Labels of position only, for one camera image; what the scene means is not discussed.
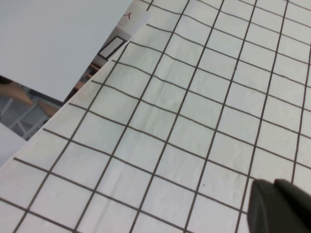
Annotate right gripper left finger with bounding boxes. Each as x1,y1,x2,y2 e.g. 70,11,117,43
246,179,311,233

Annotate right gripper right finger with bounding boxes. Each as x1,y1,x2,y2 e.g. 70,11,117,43
274,179,311,215

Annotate large photo book underneath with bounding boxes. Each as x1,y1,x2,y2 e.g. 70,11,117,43
0,11,154,168

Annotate white black-grid tablecloth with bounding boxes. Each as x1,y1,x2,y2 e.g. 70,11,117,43
0,0,311,233

